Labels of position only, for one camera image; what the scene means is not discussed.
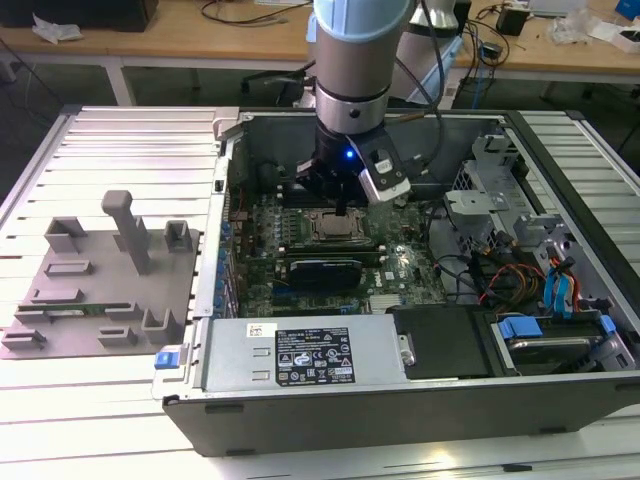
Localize silver CPU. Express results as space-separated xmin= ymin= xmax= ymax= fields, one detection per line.
xmin=319 ymin=215 xmax=359 ymax=237

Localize metal socket cover frame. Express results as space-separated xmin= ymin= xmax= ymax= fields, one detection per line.
xmin=309 ymin=207 xmax=367 ymax=241

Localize CPU socket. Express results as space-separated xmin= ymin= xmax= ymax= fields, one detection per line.
xmin=307 ymin=205 xmax=370 ymax=242

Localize black graphics card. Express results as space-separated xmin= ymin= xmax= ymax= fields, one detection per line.
xmin=285 ymin=256 xmax=365 ymax=292

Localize black office chair base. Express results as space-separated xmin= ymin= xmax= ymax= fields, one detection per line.
xmin=240 ymin=69 xmax=316 ymax=109

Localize green motherboard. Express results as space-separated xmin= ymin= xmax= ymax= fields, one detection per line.
xmin=227 ymin=185 xmax=451 ymax=319

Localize silver finned heatsink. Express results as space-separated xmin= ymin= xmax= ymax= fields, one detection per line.
xmin=369 ymin=294 xmax=402 ymax=314

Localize silver metal drive cage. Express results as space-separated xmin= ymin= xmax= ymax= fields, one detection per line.
xmin=443 ymin=133 xmax=531 ymax=251

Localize pale blue teach pendant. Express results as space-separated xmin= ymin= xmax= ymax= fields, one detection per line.
xmin=407 ymin=37 xmax=465 ymax=106

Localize black plastic bay cover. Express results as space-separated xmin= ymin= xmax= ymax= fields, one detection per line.
xmin=391 ymin=304 xmax=497 ymax=382

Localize grey power supply unit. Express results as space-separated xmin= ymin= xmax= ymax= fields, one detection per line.
xmin=201 ymin=316 xmax=407 ymax=395

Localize wooden desk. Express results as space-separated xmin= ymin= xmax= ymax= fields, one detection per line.
xmin=0 ymin=0 xmax=640 ymax=109

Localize blue disk carrier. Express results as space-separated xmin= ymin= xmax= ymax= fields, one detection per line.
xmin=497 ymin=313 xmax=615 ymax=351

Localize open black PC case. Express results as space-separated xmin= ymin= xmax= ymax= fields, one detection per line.
xmin=162 ymin=107 xmax=640 ymax=459

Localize small black box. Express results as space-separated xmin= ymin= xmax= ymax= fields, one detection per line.
xmin=495 ymin=5 xmax=532 ymax=37

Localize silver hard disk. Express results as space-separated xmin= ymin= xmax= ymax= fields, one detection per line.
xmin=502 ymin=335 xmax=596 ymax=376

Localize grey parts rack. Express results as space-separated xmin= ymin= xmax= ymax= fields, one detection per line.
xmin=0 ymin=188 xmax=205 ymax=362

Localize crumpled clear plastic wrap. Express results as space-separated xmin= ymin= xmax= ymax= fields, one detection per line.
xmin=546 ymin=7 xmax=604 ymax=47

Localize green RAM stick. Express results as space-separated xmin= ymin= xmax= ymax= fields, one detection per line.
xmin=42 ymin=309 xmax=110 ymax=319

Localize large black box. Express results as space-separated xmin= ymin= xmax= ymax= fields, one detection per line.
xmin=0 ymin=0 xmax=161 ymax=32

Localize clear plastic bag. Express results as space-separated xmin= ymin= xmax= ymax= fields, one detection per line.
xmin=31 ymin=12 xmax=85 ymax=45

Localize white cardboard box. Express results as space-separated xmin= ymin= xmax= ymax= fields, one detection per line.
xmin=587 ymin=18 xmax=640 ymax=55

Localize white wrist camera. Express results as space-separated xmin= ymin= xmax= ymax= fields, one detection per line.
xmin=355 ymin=142 xmax=413 ymax=204

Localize black cable bundle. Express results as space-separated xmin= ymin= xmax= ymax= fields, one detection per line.
xmin=432 ymin=239 xmax=489 ymax=304

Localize blue network cable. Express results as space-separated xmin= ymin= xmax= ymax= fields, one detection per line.
xmin=473 ymin=42 xmax=491 ymax=109

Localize red yellow power wires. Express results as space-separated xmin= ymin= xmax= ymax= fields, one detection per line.
xmin=478 ymin=263 xmax=546 ymax=305

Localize blue flat data wire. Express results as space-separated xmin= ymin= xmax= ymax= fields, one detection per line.
xmin=542 ymin=255 xmax=577 ymax=317

